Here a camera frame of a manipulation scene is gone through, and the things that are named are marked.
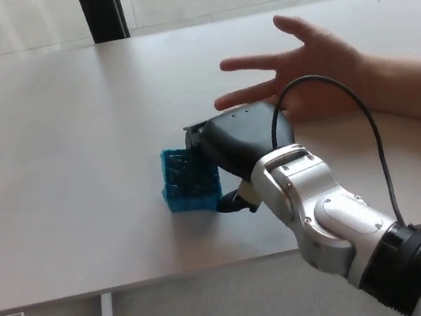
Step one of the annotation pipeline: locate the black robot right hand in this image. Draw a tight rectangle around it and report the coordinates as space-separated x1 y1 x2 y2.
180 97 306 222

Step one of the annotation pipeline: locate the person's bare hand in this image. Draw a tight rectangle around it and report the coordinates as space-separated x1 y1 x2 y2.
200 1 378 136

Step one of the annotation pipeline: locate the blue cube-shaped basket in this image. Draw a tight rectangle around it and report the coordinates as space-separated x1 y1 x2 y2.
154 139 226 217

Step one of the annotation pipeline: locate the person's bare forearm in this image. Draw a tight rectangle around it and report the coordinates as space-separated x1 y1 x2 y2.
358 44 421 141

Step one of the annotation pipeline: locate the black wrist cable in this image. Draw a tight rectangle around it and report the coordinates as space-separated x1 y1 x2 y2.
262 63 407 245

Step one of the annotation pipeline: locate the black vertical post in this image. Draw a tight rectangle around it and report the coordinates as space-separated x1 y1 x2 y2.
75 0 131 46

